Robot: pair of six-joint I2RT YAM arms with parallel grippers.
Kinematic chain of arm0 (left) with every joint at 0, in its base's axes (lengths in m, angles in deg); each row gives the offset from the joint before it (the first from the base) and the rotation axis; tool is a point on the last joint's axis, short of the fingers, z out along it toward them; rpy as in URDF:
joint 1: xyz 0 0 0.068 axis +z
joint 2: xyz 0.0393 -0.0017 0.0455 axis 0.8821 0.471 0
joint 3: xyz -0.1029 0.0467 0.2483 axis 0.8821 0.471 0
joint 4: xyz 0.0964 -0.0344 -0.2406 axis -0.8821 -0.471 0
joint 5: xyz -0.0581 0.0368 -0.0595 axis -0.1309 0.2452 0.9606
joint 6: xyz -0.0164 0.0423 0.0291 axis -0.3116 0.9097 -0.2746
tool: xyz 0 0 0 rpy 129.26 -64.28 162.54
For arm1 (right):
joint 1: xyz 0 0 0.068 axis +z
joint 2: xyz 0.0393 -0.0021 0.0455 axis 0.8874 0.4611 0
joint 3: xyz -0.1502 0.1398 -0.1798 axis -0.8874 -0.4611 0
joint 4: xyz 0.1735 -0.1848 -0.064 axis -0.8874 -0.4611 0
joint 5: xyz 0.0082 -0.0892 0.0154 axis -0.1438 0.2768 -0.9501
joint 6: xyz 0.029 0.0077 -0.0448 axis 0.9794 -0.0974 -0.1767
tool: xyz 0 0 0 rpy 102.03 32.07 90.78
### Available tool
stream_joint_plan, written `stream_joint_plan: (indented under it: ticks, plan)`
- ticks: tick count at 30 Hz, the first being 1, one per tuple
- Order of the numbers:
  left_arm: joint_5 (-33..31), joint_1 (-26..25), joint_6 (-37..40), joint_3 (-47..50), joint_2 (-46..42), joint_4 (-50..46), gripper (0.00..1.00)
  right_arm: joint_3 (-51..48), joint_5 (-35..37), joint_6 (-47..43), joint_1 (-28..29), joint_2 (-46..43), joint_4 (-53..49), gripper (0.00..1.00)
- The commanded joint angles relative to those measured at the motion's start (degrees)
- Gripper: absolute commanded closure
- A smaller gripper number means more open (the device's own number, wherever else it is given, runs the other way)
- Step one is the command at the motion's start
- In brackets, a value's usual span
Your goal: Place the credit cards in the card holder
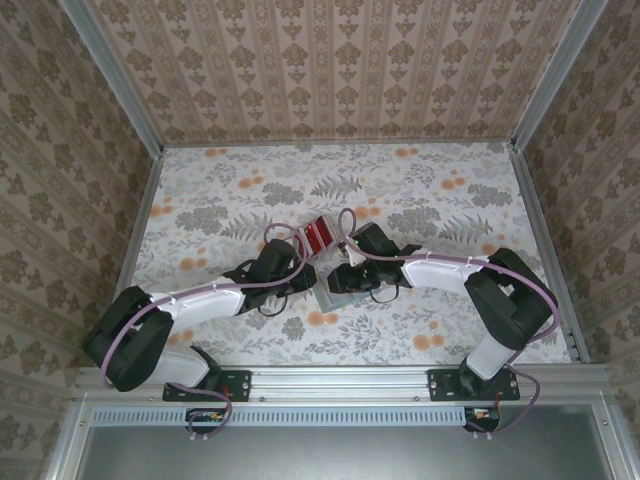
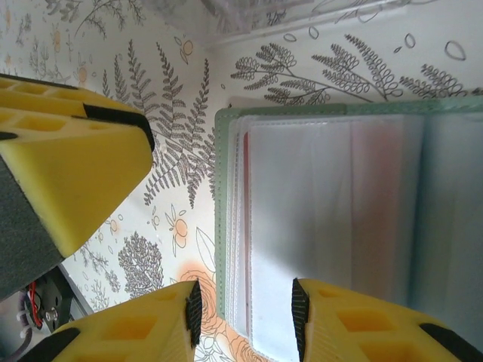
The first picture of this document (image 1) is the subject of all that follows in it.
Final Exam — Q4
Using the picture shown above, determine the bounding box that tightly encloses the red credit card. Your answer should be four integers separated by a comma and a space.
312, 220, 335, 251
299, 227, 321, 257

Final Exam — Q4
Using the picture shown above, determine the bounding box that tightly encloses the floral table cover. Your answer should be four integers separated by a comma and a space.
107, 142, 576, 369

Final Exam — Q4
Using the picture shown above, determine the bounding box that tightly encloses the grey metal panel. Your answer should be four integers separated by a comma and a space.
47, 399, 621, 480

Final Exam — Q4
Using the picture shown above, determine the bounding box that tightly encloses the left black connector box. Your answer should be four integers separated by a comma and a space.
185, 407, 230, 435

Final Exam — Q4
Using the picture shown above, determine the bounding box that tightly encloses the black connector box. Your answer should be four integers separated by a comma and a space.
463, 405, 502, 434
185, 407, 230, 435

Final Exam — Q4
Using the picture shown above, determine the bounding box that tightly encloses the right black connector box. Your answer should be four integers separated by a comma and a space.
463, 405, 502, 434

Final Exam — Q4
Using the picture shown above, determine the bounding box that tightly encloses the right gripper thin black wire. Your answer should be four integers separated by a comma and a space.
367, 284, 401, 305

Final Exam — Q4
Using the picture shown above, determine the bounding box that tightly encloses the gripper thin black wire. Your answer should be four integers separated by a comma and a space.
367, 284, 401, 305
256, 293, 290, 317

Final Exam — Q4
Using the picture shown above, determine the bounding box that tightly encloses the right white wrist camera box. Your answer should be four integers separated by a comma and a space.
341, 241, 365, 267

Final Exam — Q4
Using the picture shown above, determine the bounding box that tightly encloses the left gripper thin black wire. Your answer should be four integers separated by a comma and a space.
256, 293, 290, 317

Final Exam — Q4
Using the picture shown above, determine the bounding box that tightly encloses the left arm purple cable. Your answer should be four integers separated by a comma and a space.
101, 222, 304, 444

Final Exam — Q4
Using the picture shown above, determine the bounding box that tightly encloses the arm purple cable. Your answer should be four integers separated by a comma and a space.
338, 208, 559, 442
101, 222, 304, 444

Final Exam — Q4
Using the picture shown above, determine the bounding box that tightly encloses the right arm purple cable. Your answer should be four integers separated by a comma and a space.
338, 208, 559, 442

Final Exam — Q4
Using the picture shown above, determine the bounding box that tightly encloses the aluminium mounting rail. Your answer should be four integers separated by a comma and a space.
74, 363, 614, 401

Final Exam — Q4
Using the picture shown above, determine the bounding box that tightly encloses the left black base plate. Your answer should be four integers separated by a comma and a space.
162, 368, 252, 403

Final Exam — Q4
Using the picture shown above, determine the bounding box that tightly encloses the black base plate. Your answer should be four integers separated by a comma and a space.
162, 368, 252, 403
428, 368, 521, 403

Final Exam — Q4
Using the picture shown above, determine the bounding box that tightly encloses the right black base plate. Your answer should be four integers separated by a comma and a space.
428, 368, 521, 403

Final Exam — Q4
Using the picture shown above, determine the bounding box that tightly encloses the grey slotted cable duct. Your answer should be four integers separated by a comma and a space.
92, 405, 501, 427

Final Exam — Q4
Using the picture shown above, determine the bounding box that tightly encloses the aluminium table end rail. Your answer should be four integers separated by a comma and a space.
160, 139, 516, 149

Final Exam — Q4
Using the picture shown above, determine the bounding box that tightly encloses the left aluminium table side rail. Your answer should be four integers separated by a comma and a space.
113, 149, 165, 304

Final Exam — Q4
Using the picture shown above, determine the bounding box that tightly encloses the aluminium table side rail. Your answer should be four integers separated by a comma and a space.
512, 144, 591, 364
113, 149, 165, 304

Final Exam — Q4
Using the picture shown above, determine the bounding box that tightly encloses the right aluminium table side rail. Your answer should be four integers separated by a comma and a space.
512, 144, 591, 364

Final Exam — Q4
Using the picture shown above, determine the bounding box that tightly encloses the left aluminium frame post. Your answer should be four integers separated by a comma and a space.
58, 0, 166, 157

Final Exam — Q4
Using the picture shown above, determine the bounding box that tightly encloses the aluminium frame post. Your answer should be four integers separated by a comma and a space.
512, 0, 609, 151
58, 0, 166, 157

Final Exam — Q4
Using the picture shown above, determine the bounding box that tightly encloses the right aluminium frame post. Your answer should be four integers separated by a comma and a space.
512, 0, 609, 151

